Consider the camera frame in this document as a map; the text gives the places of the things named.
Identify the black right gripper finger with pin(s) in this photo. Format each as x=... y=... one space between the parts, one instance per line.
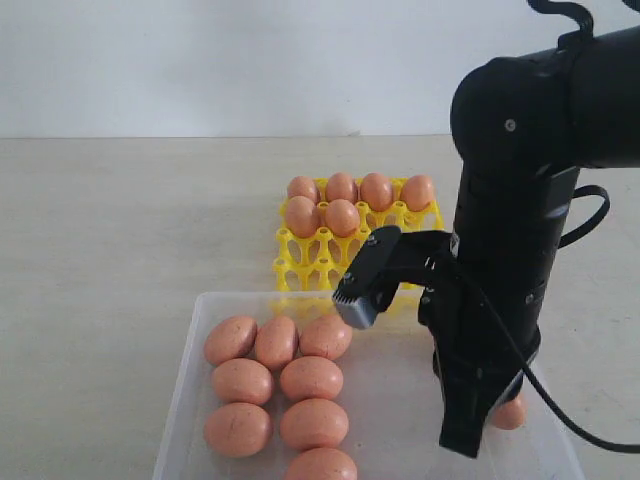
x=466 y=409

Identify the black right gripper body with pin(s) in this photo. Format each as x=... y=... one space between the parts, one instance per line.
x=483 y=315

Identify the brown egg bin bottom edge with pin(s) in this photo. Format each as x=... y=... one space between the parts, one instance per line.
x=322 y=464

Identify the brown egg tray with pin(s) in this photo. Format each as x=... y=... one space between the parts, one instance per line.
x=376 y=190
x=341 y=185
x=304 y=186

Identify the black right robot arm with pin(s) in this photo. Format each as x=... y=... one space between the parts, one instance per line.
x=524 y=127

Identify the brown egg centre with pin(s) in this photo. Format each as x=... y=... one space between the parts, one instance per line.
x=327 y=336

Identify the brown egg top right corner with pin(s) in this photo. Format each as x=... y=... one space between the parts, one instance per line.
x=311 y=377

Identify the yellow plastic egg tray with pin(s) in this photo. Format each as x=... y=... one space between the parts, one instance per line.
x=318 y=262

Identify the clear plastic bin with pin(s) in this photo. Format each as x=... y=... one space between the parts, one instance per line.
x=390 y=393

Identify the brown egg upper middle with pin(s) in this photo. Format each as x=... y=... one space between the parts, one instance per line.
x=276 y=343

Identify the brown egg lower right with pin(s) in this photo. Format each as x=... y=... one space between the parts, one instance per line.
x=242 y=380

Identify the brown egg large upper left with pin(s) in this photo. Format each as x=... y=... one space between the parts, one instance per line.
x=233 y=338

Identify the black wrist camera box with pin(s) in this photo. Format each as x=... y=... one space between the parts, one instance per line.
x=388 y=258

